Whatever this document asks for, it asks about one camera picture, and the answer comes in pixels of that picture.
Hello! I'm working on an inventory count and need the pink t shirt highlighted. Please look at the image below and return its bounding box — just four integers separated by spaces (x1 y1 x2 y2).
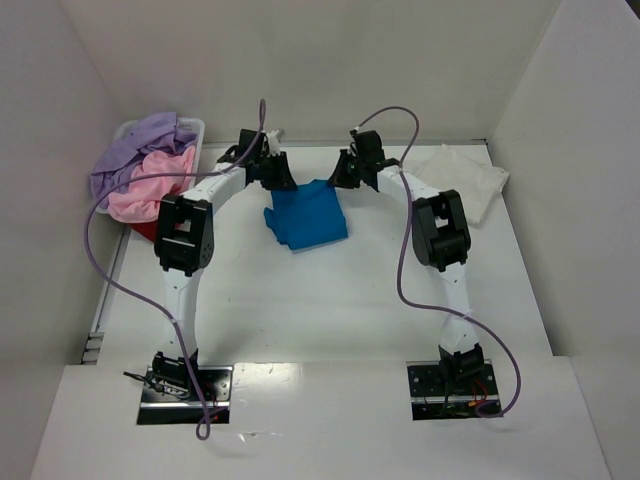
107 146 196 224

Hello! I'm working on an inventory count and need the white folded t shirt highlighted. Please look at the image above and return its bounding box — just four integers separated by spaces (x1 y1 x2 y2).
408 144 509 226

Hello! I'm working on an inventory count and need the white plastic laundry basket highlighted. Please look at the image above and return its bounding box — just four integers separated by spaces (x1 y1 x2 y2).
95 119 203 215

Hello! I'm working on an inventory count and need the red t shirt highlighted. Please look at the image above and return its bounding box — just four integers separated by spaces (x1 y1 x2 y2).
130 220 158 243

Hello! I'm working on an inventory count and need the blue t shirt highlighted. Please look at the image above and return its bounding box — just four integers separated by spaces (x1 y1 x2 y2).
263 179 348 251

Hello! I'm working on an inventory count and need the lavender t shirt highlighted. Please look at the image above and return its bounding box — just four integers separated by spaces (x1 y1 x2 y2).
89 112 197 200

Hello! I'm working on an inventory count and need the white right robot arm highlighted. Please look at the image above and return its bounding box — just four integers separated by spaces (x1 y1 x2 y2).
329 128 485 394

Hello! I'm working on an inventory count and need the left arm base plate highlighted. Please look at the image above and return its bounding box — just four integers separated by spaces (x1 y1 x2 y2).
136 366 233 426

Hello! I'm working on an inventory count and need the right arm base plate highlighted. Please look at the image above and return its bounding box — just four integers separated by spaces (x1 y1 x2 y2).
407 361 501 421

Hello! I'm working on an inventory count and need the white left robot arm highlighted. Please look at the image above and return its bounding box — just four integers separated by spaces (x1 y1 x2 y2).
152 129 297 393

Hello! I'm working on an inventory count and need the metal table edge bracket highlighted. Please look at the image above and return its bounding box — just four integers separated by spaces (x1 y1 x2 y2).
80 332 104 365

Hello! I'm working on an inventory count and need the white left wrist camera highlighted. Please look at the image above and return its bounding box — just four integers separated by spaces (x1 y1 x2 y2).
265 129 285 155

